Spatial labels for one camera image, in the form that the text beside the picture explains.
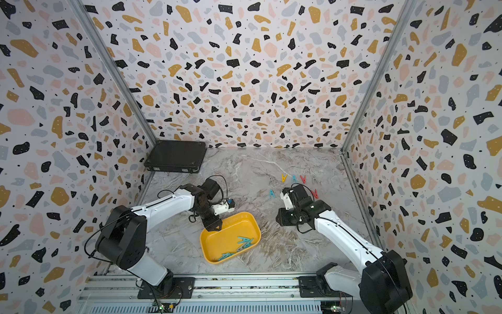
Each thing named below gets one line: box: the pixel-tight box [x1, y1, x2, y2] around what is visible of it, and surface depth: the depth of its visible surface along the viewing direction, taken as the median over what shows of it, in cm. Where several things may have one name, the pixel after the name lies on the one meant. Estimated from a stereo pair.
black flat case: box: [143, 139, 208, 174], surface depth 116 cm
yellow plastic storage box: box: [200, 211, 262, 265], surface depth 87 cm
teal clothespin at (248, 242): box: [237, 236, 255, 248], surface depth 87 cm
